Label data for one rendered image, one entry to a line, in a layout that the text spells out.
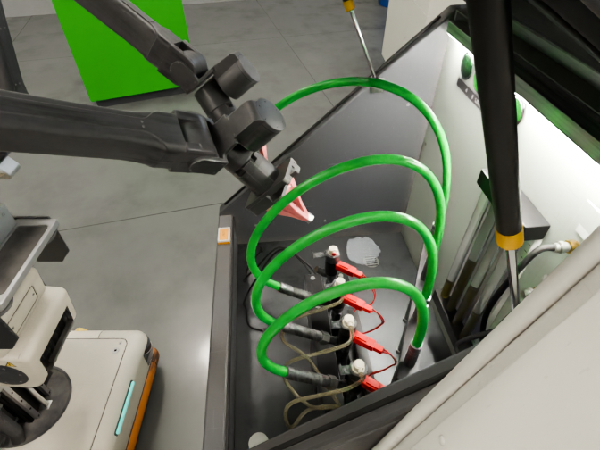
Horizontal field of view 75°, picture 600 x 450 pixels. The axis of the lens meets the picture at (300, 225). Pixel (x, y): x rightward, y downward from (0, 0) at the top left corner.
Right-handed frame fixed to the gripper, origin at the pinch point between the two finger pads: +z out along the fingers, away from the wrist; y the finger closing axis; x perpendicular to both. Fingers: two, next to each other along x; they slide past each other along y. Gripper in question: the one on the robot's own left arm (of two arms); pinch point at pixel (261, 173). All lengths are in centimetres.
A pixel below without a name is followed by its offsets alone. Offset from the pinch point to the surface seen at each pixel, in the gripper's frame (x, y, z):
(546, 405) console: -42, -33, 29
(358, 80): -27.2, 0.7, -2.3
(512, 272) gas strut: -42, -25, 23
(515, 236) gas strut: -44, -28, 19
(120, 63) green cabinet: 222, 163, -170
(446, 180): -27.7, 8.8, 19.2
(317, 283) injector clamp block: 6.8, 3.6, 26.3
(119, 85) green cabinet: 238, 161, -160
